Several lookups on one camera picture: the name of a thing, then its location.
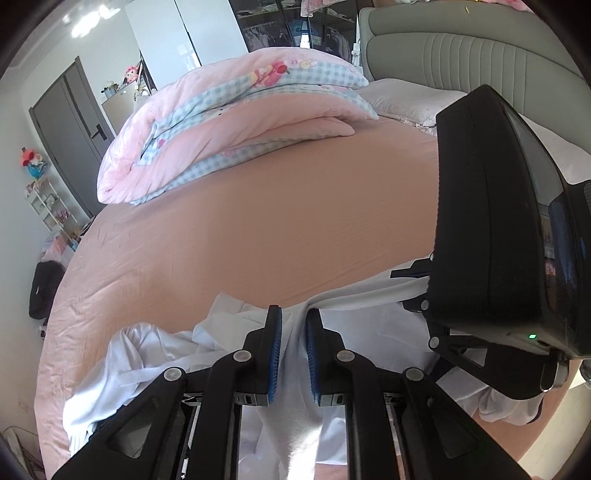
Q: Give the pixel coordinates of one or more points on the white shelf rack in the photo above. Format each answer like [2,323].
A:
[46,203]

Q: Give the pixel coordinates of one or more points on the dark grey door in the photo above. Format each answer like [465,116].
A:
[69,138]

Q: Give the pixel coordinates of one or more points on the dark glass cabinet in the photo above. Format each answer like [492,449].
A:
[277,27]

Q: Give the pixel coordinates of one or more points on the pink bed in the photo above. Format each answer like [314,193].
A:
[277,221]

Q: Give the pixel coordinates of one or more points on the grey padded headboard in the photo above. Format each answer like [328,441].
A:
[461,50]

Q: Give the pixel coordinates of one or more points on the white wardrobe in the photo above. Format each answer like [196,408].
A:
[161,37]

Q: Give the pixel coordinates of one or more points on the pink printed cloth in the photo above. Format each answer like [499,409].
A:
[316,7]

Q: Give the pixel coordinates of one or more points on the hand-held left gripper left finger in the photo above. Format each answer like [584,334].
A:
[274,355]

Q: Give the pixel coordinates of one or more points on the pink checked folded quilt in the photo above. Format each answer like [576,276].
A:
[184,115]

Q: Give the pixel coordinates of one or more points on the white shirt with navy trim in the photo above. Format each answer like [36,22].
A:
[295,424]

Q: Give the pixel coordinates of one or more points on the white power strip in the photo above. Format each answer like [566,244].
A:
[357,53]

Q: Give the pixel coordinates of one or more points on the red blue wall toy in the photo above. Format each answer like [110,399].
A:
[32,161]

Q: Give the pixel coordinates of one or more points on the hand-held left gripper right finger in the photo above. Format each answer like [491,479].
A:
[314,355]

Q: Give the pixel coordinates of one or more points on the black bag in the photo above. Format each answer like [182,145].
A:
[46,286]

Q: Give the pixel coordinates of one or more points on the pink plush doll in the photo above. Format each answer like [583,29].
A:
[131,73]

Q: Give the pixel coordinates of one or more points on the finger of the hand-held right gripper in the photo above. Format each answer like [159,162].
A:
[455,353]
[411,268]

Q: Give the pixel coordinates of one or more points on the beige cabinet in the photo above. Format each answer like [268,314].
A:
[120,110]

